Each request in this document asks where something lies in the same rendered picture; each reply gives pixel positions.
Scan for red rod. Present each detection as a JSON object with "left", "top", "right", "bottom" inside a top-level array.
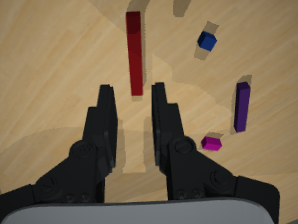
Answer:
[{"left": 126, "top": 11, "right": 143, "bottom": 96}]

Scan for dark purple rectangular bar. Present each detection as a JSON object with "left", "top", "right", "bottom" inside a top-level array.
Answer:
[{"left": 234, "top": 81, "right": 251, "bottom": 133}]

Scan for small blue cube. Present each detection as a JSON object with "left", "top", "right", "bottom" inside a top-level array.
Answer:
[{"left": 197, "top": 31, "right": 217, "bottom": 51}]

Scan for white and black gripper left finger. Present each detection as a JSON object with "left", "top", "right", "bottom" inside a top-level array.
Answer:
[{"left": 0, "top": 84, "right": 118, "bottom": 224}]

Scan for small magenta block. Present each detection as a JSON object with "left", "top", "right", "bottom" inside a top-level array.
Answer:
[{"left": 201, "top": 136, "right": 222, "bottom": 151}]

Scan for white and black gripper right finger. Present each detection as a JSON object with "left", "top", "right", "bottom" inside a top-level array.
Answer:
[{"left": 152, "top": 82, "right": 280, "bottom": 224}]

